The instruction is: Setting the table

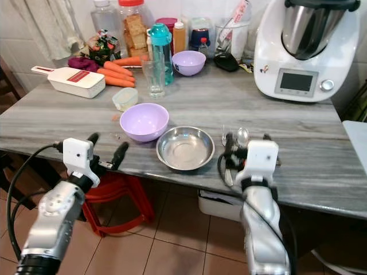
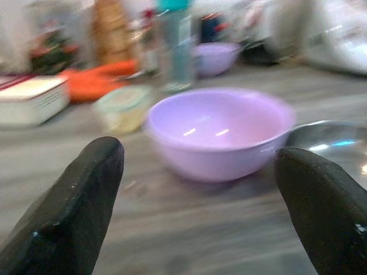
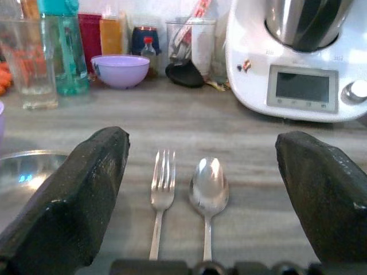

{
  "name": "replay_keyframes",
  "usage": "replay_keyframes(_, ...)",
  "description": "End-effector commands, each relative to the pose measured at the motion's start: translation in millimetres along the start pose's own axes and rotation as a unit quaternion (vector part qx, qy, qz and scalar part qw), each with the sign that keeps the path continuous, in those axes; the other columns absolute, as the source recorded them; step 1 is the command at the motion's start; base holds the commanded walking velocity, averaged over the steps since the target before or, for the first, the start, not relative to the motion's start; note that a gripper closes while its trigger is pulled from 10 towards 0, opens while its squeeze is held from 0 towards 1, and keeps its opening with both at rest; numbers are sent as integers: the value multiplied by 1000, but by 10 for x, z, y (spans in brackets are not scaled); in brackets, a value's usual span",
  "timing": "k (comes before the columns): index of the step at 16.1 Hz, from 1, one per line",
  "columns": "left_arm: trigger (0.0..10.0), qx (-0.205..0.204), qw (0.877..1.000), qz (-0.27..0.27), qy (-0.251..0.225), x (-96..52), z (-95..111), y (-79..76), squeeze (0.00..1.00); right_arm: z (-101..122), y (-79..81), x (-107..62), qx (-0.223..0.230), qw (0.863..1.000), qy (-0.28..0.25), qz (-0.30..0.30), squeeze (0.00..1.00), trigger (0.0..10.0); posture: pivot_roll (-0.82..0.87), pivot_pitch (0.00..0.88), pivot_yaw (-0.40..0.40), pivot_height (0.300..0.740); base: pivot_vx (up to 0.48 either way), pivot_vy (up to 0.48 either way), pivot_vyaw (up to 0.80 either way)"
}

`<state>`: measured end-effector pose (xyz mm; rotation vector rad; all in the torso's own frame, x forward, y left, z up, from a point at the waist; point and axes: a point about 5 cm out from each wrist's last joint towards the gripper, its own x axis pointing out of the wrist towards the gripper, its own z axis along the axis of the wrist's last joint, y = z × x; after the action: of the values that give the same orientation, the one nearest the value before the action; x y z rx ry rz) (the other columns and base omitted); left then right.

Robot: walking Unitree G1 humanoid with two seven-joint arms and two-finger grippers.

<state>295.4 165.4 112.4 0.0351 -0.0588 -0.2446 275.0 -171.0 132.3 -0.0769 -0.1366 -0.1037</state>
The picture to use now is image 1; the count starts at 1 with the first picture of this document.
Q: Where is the silver fork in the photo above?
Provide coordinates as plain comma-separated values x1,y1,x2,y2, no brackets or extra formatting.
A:
221,125,234,188

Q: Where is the silver spoon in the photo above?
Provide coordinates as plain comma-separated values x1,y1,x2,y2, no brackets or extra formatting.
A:
236,127,251,147

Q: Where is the large purple plastic bowl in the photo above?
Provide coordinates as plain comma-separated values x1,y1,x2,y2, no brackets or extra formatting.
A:
119,103,170,143

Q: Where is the red plastic stool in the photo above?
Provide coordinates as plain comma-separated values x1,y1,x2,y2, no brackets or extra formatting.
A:
81,170,156,238

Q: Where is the stainless steel dish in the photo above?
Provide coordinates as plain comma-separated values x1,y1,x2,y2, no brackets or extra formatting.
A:
155,126,216,172

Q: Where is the white plastic bin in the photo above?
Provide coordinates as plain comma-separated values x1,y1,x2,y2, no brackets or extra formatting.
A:
197,189,246,223

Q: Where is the small clear lidded container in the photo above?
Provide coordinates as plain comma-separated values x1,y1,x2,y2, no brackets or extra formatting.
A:
112,87,139,112

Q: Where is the white mandoline slicer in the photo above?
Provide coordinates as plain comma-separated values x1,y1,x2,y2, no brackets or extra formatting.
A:
30,65,107,99

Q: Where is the orange carrot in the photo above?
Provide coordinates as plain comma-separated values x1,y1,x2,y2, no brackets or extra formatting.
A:
113,55,145,68
103,61,135,77
104,76,136,88
96,68,136,83

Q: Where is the dark purple cloth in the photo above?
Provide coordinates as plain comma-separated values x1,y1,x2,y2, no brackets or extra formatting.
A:
67,56,100,73

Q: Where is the clear drinking glass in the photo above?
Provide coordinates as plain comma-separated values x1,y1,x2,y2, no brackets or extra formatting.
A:
142,57,166,99

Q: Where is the black glossy pouch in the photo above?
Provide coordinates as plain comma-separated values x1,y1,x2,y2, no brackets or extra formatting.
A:
213,52,241,73

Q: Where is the white kitchen food processor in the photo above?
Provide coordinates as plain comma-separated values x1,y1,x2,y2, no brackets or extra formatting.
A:
253,0,361,104

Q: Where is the dark wooden bench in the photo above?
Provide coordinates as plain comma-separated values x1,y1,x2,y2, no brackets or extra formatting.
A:
0,151,36,193

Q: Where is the white flat panel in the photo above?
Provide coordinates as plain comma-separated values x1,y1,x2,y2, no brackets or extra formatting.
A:
342,120,367,175

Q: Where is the small purple plastic bowl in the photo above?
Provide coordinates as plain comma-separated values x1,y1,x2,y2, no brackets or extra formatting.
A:
171,50,207,77

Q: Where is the colourful snack bag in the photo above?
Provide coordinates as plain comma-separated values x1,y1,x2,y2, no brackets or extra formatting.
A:
87,30,120,64

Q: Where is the dark wooden chair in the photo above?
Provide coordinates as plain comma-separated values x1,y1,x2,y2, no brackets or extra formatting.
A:
0,56,25,115

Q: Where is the clear plastic utensil tub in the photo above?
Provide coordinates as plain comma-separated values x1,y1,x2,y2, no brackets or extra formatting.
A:
213,17,253,61

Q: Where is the glass jar with blue contents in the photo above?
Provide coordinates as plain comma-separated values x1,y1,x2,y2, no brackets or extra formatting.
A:
188,17,213,55

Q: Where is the red lidded cracker jar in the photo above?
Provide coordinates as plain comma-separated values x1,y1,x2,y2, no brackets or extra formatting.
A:
118,0,149,58

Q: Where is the orange sauce bottle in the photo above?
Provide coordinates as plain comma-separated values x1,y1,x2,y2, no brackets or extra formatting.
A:
173,21,187,53

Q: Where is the hanging beige towel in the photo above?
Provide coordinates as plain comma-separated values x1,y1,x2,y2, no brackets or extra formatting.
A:
9,0,85,61

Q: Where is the teal water bottle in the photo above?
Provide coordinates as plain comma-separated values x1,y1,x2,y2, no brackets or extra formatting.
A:
147,22,173,86

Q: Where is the clear plastic bottle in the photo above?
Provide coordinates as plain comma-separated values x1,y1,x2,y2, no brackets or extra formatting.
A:
91,0,121,41

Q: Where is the red white packet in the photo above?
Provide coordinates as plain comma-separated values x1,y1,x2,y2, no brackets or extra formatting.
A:
217,0,252,41

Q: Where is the pink lidded container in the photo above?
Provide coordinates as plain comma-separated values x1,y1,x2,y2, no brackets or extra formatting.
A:
155,17,178,28

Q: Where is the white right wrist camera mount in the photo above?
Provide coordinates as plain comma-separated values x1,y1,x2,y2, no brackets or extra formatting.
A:
235,140,279,187

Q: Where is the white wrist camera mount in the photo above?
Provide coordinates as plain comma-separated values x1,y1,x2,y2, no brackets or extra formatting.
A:
235,140,279,187
63,137,101,186

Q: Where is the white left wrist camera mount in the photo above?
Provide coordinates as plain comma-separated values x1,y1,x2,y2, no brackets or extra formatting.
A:
63,137,101,186

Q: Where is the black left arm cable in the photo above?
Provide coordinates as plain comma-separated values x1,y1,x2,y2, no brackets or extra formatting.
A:
6,142,65,265

